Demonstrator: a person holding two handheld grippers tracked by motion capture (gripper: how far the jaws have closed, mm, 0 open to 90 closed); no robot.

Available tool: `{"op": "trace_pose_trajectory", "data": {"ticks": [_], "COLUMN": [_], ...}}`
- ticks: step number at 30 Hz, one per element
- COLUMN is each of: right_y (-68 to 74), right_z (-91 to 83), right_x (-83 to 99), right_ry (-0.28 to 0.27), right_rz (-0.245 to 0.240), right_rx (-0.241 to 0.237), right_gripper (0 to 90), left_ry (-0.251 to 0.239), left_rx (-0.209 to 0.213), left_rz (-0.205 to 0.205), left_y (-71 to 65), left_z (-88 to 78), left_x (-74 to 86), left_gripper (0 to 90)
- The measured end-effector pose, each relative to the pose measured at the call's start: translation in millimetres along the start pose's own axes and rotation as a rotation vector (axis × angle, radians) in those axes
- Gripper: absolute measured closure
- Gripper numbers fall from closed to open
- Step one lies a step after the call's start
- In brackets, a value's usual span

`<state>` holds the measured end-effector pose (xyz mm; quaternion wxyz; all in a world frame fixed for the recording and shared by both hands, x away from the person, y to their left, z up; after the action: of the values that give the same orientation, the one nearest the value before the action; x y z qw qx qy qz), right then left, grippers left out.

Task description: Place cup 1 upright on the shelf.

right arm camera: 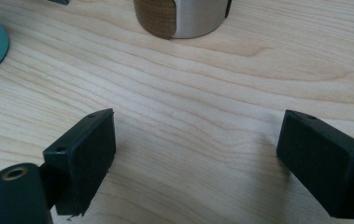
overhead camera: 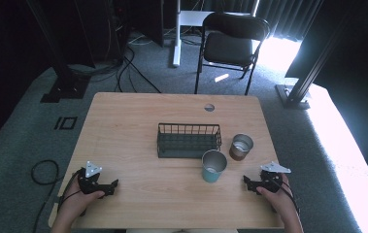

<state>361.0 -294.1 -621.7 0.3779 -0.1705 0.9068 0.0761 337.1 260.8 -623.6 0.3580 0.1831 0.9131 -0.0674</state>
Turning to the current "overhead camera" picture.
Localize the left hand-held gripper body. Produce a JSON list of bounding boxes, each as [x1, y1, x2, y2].
[[77, 160, 109, 195]]

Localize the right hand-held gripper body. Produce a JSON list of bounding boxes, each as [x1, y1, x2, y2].
[[257, 160, 292, 194]]

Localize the brown metal cup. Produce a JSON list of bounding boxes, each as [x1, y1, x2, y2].
[[228, 133, 254, 162]]

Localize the teal metal cup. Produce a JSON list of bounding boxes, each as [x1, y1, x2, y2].
[[201, 149, 228, 184]]

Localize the black wire basket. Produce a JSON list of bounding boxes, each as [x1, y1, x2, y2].
[[156, 122, 223, 159]]

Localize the person's right hand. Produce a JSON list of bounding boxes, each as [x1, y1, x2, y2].
[[255, 174, 298, 218]]

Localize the person's left hand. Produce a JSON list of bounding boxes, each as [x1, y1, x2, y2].
[[61, 189, 106, 221]]

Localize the black metal stand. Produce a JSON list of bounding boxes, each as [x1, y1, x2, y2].
[[25, 0, 92, 104], [275, 0, 362, 111]]

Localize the black folding chair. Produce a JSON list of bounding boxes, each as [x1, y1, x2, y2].
[[193, 12, 272, 96]]

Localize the black partition panel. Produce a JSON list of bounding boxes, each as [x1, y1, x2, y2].
[[74, 0, 165, 69]]

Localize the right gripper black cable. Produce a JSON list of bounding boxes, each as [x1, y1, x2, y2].
[[267, 173, 301, 216]]

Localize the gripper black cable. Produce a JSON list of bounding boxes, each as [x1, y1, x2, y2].
[[56, 167, 85, 213], [267, 173, 301, 216]]

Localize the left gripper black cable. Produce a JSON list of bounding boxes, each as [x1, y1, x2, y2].
[[56, 167, 85, 213]]

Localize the black looped floor cable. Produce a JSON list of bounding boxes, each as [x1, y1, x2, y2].
[[30, 159, 64, 233]]

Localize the bundle of floor cables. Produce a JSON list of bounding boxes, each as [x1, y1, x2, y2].
[[69, 18, 163, 95]]

